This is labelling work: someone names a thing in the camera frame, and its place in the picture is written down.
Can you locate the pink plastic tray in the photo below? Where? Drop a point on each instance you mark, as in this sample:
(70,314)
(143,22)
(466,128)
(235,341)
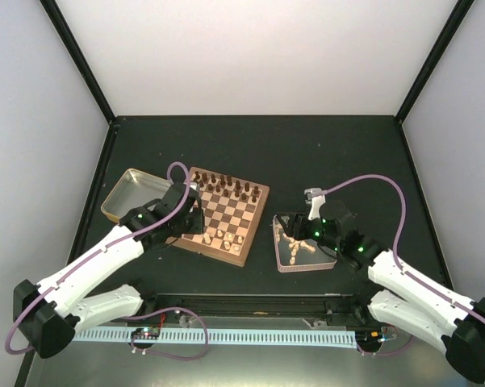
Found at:
(305,261)

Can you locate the light pieces pile in tray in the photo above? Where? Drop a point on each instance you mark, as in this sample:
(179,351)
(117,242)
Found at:
(293,244)

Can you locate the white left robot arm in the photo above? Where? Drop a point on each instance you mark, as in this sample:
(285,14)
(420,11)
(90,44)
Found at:
(51,312)

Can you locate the black frame post left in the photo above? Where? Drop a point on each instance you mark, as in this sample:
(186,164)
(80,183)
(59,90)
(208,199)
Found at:
(59,22)

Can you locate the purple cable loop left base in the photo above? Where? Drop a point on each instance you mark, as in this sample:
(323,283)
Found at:
(174,335)

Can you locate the black frame post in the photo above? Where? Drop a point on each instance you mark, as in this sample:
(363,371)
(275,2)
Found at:
(59,22)
(442,42)

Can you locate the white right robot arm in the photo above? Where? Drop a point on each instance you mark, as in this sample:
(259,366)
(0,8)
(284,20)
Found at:
(395,292)

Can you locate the right controller board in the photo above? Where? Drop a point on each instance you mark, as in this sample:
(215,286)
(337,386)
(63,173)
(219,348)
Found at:
(376,336)

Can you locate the yellow metal tin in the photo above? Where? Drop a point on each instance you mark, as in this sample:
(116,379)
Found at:
(135,188)

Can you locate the black frame post right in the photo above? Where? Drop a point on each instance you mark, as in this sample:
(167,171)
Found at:
(442,42)

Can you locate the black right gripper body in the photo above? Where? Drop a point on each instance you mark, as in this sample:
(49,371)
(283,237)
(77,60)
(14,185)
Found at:
(330,242)

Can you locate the controller board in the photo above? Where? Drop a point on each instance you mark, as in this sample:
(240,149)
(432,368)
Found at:
(376,336)
(151,333)

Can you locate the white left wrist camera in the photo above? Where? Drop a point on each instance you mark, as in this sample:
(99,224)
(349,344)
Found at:
(194,186)

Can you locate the left controller board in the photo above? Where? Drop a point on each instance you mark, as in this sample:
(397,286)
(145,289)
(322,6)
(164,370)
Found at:
(151,333)

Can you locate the wooden chessboard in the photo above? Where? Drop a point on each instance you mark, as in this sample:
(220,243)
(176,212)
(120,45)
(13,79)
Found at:
(230,215)

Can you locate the white slotted cable duct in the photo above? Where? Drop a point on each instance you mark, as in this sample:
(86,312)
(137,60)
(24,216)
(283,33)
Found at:
(251,337)

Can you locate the black front rail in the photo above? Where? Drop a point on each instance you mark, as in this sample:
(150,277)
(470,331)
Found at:
(247,305)

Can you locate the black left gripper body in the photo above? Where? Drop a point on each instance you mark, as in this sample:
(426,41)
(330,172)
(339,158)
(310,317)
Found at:
(194,227)

